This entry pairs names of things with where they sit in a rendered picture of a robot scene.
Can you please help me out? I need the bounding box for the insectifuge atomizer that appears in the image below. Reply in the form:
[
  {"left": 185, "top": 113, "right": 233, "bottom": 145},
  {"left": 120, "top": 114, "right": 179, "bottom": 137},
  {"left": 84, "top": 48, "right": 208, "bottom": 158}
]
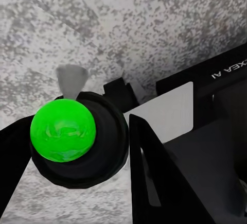
[{"left": 29, "top": 64, "right": 129, "bottom": 189}]

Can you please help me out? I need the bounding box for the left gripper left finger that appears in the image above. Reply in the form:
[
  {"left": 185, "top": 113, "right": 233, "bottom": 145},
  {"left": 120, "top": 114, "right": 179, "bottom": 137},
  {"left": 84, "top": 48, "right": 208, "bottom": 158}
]
[{"left": 0, "top": 115, "right": 34, "bottom": 218}]

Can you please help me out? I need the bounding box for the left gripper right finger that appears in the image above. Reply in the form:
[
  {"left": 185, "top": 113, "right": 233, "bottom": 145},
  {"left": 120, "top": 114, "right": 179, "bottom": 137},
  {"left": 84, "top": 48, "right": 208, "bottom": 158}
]
[{"left": 129, "top": 114, "right": 216, "bottom": 224}]

